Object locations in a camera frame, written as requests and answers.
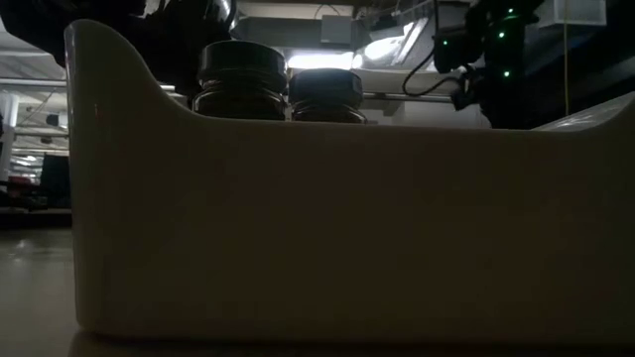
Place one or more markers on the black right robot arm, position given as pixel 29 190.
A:
pixel 496 49

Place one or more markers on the green lid spice jar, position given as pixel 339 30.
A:
pixel 325 86
pixel 241 64

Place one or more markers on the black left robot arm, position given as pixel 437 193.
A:
pixel 173 49

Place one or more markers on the white plastic bin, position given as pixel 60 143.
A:
pixel 317 223

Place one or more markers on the white ceiling box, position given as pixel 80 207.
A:
pixel 575 12

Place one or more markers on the round silver ventilation duct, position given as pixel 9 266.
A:
pixel 229 12

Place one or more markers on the grey horizontal pipe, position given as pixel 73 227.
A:
pixel 407 97

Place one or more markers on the bright ceiling light panel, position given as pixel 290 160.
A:
pixel 320 60

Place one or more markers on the grey ceiling box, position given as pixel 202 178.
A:
pixel 337 30

